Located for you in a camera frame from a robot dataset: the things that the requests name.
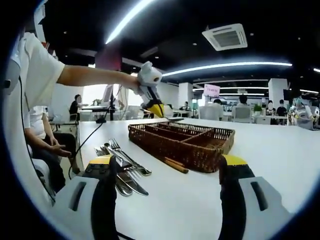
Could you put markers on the computer monitor on stand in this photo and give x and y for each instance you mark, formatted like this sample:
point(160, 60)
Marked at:
point(108, 92)

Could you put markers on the brown wooden chopstick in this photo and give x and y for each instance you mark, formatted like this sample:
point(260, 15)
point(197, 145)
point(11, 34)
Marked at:
point(180, 168)
point(175, 162)

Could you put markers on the long curved ceiling light strip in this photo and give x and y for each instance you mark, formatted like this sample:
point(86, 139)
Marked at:
point(250, 63)

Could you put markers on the white ceiling light strip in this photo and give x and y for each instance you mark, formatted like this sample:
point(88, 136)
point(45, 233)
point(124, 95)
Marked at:
point(130, 21)

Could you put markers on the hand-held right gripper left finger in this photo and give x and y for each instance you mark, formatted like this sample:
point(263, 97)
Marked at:
point(80, 200)

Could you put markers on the silver knife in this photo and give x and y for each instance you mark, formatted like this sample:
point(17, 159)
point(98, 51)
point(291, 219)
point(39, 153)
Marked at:
point(124, 188)
point(136, 188)

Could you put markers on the white office chair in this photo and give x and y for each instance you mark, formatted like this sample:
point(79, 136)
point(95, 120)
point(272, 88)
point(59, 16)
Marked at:
point(242, 114)

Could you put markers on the dark red hanging banner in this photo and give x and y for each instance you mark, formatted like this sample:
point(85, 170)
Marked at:
point(107, 60)

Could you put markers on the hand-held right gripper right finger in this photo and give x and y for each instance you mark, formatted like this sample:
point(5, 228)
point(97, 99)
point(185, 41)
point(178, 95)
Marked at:
point(250, 200)

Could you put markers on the person's white shirt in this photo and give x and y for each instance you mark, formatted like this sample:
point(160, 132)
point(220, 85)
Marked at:
point(40, 65)

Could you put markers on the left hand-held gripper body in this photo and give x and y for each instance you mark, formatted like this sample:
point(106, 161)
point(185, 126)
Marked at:
point(147, 75)

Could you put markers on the green potted plant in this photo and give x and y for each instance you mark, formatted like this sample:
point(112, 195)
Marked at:
point(257, 108)

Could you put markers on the ceiling air conditioner vent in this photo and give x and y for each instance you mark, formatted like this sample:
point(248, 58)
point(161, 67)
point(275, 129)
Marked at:
point(225, 37)

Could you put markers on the white chest device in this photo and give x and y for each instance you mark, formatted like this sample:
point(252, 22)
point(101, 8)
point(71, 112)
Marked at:
point(12, 70)

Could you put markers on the brown wicker utensil storage tray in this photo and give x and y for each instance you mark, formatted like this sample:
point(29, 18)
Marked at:
point(190, 152)

